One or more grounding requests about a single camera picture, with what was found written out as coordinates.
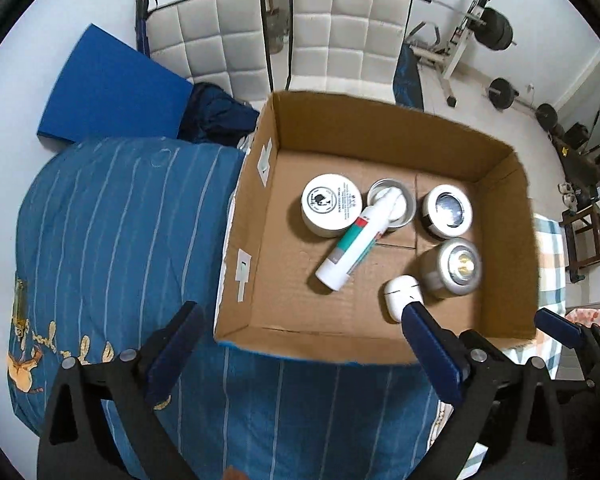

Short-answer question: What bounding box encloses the blue foam mat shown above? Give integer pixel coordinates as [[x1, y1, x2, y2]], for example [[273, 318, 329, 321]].
[[38, 25, 193, 143]]

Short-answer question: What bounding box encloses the blue striped blanket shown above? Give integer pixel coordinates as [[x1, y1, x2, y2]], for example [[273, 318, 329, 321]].
[[7, 139, 438, 479]]

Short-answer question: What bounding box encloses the right white quilted chair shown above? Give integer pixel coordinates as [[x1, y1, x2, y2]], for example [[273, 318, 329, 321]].
[[287, 0, 413, 104]]

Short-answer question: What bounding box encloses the white weight bench rack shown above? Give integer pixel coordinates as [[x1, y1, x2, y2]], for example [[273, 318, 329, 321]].
[[404, 0, 515, 107]]

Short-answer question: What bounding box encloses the white quilted chair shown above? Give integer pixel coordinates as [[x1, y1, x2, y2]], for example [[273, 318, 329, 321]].
[[136, 0, 273, 110], [287, 0, 413, 104]]

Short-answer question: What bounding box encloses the left white quilted chair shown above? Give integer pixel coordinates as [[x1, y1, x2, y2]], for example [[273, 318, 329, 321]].
[[136, 0, 273, 110]]

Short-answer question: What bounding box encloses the dark blue cloth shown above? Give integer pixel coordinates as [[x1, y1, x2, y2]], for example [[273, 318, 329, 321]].
[[178, 82, 260, 148]]

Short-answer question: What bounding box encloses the white round jar printed lid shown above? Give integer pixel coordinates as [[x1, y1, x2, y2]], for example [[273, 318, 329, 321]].
[[300, 174, 363, 238]]

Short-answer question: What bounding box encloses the silver jar with gold emblem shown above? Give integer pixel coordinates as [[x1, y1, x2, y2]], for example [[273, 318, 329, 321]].
[[418, 237, 482, 299]]

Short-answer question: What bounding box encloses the black dumbbell on floor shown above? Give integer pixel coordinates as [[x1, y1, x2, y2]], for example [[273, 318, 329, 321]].
[[486, 78, 558, 132]]

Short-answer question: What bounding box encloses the dark wooden chair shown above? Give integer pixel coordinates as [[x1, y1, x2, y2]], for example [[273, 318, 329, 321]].
[[560, 204, 600, 284]]

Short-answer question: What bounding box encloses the brown cardboard box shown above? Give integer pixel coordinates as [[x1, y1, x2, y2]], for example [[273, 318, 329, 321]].
[[213, 91, 539, 364]]

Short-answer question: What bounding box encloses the orange floral cloth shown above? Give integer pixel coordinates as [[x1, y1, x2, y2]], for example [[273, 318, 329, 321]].
[[564, 308, 600, 344]]

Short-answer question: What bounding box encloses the open silver tin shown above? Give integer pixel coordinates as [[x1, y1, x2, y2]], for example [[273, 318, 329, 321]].
[[366, 178, 416, 231]]

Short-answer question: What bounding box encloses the white tube with green label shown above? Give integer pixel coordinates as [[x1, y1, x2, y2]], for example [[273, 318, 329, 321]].
[[315, 204, 388, 292]]

